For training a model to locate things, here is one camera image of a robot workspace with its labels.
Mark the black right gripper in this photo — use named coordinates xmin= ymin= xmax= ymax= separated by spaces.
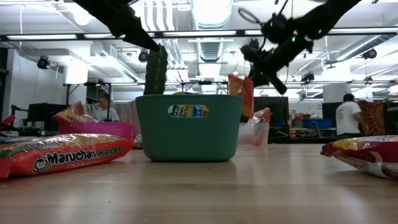
xmin=248 ymin=37 xmax=313 ymax=96

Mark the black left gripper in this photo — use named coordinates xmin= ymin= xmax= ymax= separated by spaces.
xmin=74 ymin=0 xmax=161 ymax=52

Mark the orange Maruchan ramen pack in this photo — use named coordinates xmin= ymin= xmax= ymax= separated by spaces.
xmin=228 ymin=73 xmax=255 ymax=119
xmin=0 ymin=133 xmax=136 ymax=179
xmin=245 ymin=107 xmax=272 ymax=146

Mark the teal plastic bin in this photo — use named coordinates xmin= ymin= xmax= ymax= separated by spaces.
xmin=135 ymin=94 xmax=244 ymax=162

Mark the black background monitor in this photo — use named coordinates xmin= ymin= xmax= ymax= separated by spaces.
xmin=252 ymin=96 xmax=290 ymax=125

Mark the green cactus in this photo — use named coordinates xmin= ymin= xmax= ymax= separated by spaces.
xmin=142 ymin=44 xmax=169 ymax=96

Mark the blue storage bin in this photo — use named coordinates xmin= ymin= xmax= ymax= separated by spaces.
xmin=303 ymin=118 xmax=336 ymax=129

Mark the white cylinder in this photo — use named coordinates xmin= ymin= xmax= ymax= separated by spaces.
xmin=322 ymin=83 xmax=353 ymax=102

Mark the person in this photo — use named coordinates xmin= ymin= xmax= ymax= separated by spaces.
xmin=335 ymin=93 xmax=368 ymax=138
xmin=92 ymin=94 xmax=121 ymax=123

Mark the red plastic bin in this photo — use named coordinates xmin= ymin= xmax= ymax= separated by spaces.
xmin=57 ymin=121 xmax=135 ymax=140

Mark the orange patterned cloth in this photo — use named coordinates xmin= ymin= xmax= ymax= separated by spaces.
xmin=357 ymin=100 xmax=387 ymax=138

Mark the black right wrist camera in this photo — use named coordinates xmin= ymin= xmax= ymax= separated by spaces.
xmin=262 ymin=12 xmax=290 ymax=44

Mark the black overhead frame beam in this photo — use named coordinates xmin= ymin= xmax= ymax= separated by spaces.
xmin=0 ymin=27 xmax=398 ymax=42

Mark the black background table frame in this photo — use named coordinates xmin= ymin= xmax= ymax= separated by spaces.
xmin=63 ymin=81 xmax=113 ymax=123

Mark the red strap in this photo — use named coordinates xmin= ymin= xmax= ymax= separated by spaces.
xmin=0 ymin=114 xmax=16 ymax=127

